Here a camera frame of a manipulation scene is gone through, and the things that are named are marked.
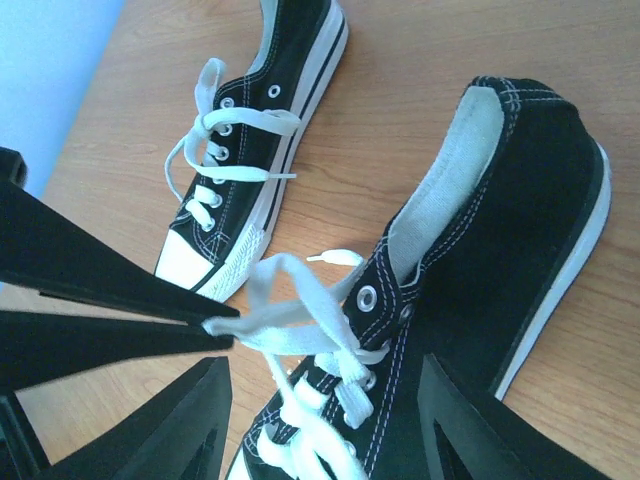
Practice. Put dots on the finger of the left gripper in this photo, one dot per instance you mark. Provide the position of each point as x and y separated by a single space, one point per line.
41 347
46 252

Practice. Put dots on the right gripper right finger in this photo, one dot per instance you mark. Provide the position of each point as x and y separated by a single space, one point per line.
469 434

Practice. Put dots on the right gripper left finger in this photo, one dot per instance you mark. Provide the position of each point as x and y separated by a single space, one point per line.
180 433

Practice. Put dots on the black sneaker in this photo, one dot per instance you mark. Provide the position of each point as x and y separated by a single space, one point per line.
469 270
230 170

